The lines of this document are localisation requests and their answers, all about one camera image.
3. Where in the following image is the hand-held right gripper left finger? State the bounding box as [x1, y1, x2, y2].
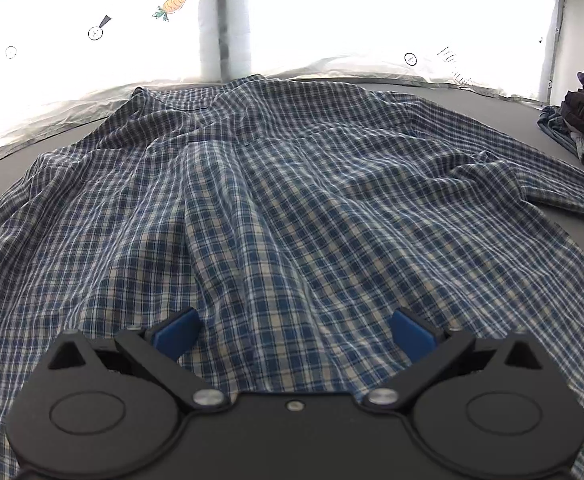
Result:
[39, 306, 231, 411]

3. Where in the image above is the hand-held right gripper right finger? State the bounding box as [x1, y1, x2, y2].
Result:
[362, 306, 547, 411]

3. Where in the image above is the blue plaid button shirt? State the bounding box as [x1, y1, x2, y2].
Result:
[0, 74, 584, 480]

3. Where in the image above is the blue striped garment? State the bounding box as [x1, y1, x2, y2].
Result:
[538, 105, 581, 155]

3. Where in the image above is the printed translucent plastic sheet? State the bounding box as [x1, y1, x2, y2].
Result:
[0, 0, 568, 173]

